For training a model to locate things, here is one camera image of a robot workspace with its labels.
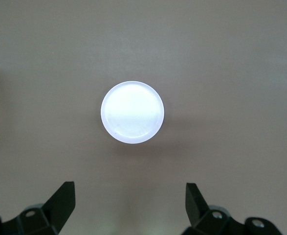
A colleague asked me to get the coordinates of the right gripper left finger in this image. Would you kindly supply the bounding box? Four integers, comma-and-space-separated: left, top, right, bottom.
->
0, 181, 76, 235

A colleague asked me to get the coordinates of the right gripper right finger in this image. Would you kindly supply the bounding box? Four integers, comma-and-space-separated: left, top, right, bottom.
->
184, 182, 284, 235

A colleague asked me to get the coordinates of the whitish pink round plate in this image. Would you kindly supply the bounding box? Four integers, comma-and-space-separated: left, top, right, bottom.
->
100, 80, 165, 144

